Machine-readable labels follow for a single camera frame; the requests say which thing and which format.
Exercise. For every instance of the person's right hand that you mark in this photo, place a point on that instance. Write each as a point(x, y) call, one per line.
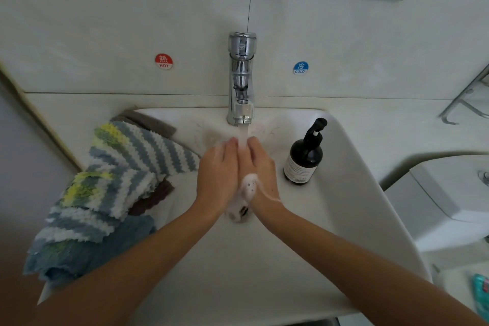
point(260, 165)

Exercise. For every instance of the person's left hand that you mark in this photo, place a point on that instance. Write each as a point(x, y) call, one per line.
point(218, 177)

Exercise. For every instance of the pink white striped cloth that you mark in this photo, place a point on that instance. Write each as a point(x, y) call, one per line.
point(246, 188)

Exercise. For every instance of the brown cloth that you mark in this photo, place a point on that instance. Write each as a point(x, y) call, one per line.
point(149, 121)

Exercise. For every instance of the white ceramic sink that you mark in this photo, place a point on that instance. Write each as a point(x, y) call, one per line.
point(252, 276)

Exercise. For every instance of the blue stained cloth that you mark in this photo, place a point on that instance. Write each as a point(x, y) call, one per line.
point(72, 257)

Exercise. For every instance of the person's right forearm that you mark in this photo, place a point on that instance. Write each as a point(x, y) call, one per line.
point(374, 276)

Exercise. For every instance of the person's left forearm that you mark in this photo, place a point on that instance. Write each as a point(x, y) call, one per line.
point(114, 276)

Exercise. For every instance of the metal sink drain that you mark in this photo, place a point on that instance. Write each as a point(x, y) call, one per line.
point(239, 213)

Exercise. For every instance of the black pump soap bottle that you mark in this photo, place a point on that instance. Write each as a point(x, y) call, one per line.
point(305, 160)

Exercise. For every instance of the chrome faucet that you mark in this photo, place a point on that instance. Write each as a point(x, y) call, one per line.
point(241, 74)

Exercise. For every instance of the blue round sticker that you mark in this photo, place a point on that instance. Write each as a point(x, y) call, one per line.
point(301, 67)

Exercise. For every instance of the red round sticker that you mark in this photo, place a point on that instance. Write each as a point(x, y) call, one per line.
point(163, 60)

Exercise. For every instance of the gray patterned trousers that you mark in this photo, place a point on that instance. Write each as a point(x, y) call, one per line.
point(313, 321)

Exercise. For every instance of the white toilet tank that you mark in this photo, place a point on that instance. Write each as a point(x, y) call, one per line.
point(447, 200)

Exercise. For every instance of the chrome flush button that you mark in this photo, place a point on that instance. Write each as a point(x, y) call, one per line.
point(484, 177)

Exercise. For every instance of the white toilet lid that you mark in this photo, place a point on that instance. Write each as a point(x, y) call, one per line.
point(458, 284)

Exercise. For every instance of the teal tube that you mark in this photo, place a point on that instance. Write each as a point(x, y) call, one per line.
point(480, 293)

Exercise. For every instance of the metal wall shelf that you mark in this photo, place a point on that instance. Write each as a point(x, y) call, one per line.
point(462, 100)

